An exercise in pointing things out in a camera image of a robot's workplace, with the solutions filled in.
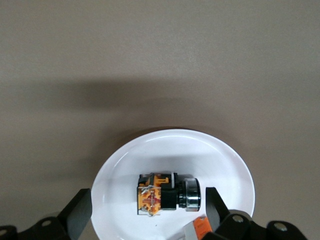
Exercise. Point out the orange black push-button switch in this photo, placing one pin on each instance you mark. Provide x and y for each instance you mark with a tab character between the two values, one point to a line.
170	197

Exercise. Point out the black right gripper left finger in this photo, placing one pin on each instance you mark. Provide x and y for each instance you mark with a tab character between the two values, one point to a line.
75	212

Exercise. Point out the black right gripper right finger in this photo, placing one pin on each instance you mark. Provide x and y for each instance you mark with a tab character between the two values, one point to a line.
217	215

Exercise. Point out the pink round plate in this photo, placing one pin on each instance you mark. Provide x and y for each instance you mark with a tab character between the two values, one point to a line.
175	150

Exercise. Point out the grey orange circuit breaker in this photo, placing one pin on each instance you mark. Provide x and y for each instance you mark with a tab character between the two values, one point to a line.
197	228

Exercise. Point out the brown table cover mat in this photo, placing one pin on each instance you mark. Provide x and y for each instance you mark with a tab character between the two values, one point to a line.
160	62

